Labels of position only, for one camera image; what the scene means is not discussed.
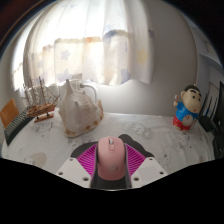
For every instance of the pink computer mouse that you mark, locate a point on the pink computer mouse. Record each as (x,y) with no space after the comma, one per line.
(111,158)

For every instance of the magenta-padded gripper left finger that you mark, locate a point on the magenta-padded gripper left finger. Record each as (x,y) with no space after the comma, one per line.
(73,170)

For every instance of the white star-print curtain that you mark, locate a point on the white star-print curtain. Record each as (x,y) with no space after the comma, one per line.
(93,43)

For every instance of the white shelf unit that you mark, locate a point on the white shelf unit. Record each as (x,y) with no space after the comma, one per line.
(210,56)

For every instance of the white printed tablecloth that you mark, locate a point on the white printed tablecloth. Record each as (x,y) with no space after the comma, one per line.
(150,133)

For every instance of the orange wooden chair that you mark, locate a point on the orange wooden chair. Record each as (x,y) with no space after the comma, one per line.
(8,112)

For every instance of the wooden model sailing ship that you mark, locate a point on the wooden model sailing ship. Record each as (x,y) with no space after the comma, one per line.
(41,108)

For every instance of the cartoon boy clock figurine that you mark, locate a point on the cartoon boy clock figurine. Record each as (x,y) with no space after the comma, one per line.
(187,108)

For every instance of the dark keyboard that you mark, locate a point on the dark keyboard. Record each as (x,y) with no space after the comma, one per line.
(16,126)

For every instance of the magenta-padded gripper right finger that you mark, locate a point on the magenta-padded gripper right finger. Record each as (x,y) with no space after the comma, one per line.
(150,168)

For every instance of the large conch shell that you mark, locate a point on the large conch shell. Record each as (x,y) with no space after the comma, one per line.
(78,113)

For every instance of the black computer monitor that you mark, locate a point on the black computer monitor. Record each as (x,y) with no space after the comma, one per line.
(220,110)

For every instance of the black router with antennas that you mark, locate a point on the black router with antennas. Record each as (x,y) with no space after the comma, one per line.
(206,121)

